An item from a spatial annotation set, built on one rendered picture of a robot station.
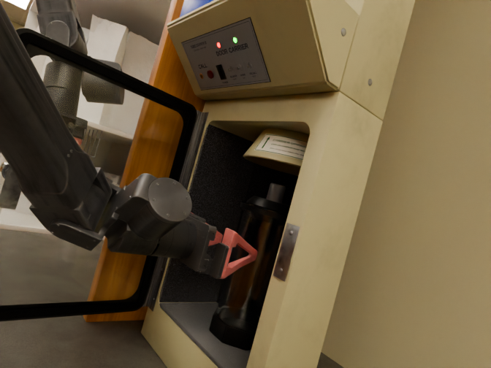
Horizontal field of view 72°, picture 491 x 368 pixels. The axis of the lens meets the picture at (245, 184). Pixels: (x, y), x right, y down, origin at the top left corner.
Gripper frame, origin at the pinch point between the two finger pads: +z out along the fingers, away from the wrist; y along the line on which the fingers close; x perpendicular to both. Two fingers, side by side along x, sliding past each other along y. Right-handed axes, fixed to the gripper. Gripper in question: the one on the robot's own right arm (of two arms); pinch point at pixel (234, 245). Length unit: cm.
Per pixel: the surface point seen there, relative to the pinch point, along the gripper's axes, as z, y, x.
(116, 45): -1, 109, -55
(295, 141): 1.2, -6.3, -18.5
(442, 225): 40.0, -14.5, -13.0
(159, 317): -3.2, 11.2, 17.2
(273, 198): 4.7, -1.3, -9.2
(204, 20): -13.9, 4.0, -32.2
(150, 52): 19, 125, -64
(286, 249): -3.1, -14.0, -3.3
